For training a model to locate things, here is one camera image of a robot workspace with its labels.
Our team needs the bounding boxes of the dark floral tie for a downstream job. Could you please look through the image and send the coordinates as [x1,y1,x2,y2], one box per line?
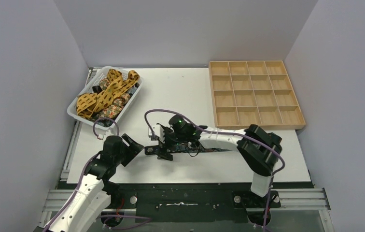
[144,142,234,156]

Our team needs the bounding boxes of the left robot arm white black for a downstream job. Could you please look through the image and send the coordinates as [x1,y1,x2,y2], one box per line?
[43,134,144,232]

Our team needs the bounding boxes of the wooden compartment tray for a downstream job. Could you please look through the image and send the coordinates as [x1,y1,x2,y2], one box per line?
[209,60,306,130]

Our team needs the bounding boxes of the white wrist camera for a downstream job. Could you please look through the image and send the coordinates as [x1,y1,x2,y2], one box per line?
[148,124,167,143]
[97,130,118,141]

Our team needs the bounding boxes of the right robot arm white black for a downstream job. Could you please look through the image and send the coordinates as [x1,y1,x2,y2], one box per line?
[149,115,282,197]

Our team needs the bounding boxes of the white plastic basket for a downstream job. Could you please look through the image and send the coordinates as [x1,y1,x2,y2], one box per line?
[67,66,143,129]

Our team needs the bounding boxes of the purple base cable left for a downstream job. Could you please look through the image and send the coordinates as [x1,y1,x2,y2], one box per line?
[100,214,153,231]

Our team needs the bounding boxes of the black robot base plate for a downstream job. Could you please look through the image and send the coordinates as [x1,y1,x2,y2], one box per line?
[108,183,281,224]

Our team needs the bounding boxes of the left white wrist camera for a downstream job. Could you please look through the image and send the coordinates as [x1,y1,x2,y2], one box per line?
[97,130,118,141]

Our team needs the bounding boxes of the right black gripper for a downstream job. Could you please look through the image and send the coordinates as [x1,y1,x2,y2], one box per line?
[156,127,186,160]

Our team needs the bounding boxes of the beige floral tie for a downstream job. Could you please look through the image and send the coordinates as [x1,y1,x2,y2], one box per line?
[91,79,138,121]

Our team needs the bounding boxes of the yellow patterned tie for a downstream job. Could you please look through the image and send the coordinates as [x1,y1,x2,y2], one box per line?
[76,68,140,120]

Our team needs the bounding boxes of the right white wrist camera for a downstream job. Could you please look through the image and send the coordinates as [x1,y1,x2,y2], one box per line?
[148,124,167,143]

